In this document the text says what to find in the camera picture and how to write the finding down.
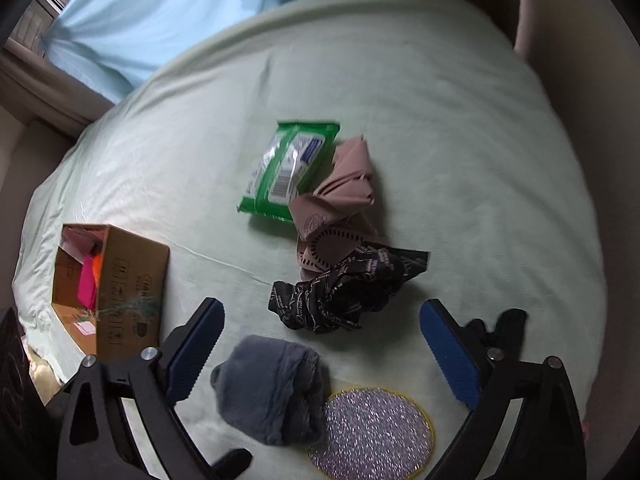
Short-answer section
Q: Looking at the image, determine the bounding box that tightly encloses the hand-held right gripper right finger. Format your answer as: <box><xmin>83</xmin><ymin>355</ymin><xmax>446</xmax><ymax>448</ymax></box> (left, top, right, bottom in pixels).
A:
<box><xmin>419</xmin><ymin>298</ymin><xmax>587</xmax><ymax>480</ymax></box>

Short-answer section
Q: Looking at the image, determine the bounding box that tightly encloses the black patterned scarf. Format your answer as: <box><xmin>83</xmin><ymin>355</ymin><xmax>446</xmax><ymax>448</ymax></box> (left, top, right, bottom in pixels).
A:
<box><xmin>268</xmin><ymin>246</ymin><xmax>430</xmax><ymax>334</ymax></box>

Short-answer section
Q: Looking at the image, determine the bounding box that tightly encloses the pink-brown patterned cloth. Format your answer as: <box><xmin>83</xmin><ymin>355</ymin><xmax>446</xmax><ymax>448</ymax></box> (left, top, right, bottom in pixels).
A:
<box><xmin>290</xmin><ymin>136</ymin><xmax>379</xmax><ymax>283</ymax></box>

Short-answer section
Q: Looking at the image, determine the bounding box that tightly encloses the round silver sparkly scrubber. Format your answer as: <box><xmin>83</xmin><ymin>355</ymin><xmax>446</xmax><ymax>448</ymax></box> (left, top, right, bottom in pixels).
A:
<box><xmin>306</xmin><ymin>386</ymin><xmax>435</xmax><ymax>478</ymax></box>

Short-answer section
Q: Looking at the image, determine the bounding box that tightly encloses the light blue curtain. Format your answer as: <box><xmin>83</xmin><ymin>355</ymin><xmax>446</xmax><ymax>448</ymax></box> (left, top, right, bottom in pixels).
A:
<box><xmin>42</xmin><ymin>0</ymin><xmax>311</xmax><ymax>106</ymax></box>

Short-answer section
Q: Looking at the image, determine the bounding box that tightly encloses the pink item in box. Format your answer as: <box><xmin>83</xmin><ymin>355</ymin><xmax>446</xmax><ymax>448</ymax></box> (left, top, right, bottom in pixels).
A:
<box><xmin>77</xmin><ymin>266</ymin><xmax>99</xmax><ymax>309</ymax></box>

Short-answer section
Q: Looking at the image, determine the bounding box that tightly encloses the light green bed sheet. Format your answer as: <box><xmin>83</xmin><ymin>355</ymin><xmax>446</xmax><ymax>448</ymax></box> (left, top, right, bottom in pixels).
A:
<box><xmin>12</xmin><ymin>0</ymin><xmax>608</xmax><ymax>480</ymax></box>

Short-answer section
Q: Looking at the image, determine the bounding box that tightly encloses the cardboard box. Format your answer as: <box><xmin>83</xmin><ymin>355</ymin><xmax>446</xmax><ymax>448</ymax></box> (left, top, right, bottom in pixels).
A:
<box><xmin>51</xmin><ymin>223</ymin><xmax>170</xmax><ymax>363</ymax></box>

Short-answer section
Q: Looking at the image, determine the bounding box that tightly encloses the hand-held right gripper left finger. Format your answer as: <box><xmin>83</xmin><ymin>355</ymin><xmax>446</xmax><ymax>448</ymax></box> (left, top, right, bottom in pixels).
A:
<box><xmin>56</xmin><ymin>297</ymin><xmax>253</xmax><ymax>480</ymax></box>

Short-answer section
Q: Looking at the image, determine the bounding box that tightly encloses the grey fuzzy sock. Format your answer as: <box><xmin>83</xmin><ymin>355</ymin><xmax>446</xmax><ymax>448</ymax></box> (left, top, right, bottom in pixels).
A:
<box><xmin>210</xmin><ymin>334</ymin><xmax>331</xmax><ymax>447</ymax></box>

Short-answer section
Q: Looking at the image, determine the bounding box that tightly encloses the green wet wipes pack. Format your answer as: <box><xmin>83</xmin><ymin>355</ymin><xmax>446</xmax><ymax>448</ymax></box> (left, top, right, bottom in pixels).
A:
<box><xmin>236</xmin><ymin>119</ymin><xmax>342</xmax><ymax>224</ymax></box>

